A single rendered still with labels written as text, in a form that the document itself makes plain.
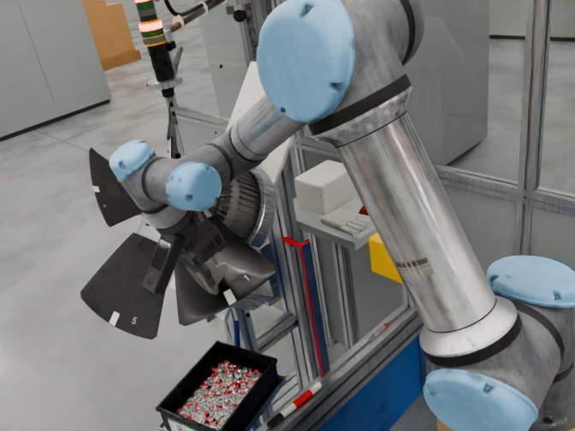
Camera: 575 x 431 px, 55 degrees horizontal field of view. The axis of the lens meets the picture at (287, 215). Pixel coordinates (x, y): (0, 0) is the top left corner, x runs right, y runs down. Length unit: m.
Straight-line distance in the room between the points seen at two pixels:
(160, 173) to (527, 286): 0.55
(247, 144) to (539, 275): 0.46
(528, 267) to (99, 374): 2.29
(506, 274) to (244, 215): 0.77
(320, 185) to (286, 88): 1.18
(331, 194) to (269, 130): 0.94
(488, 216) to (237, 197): 0.72
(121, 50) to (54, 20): 2.71
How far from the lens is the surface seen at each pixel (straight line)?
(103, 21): 9.38
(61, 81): 7.01
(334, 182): 1.77
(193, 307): 1.16
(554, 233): 1.60
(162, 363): 2.72
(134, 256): 1.39
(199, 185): 0.85
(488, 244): 1.72
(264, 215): 1.37
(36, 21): 6.91
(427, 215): 0.60
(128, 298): 1.41
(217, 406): 1.24
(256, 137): 0.87
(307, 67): 0.55
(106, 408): 2.63
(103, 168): 1.56
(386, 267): 1.25
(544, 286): 0.76
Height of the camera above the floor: 1.73
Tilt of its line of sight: 28 degrees down
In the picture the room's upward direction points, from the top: 10 degrees counter-clockwise
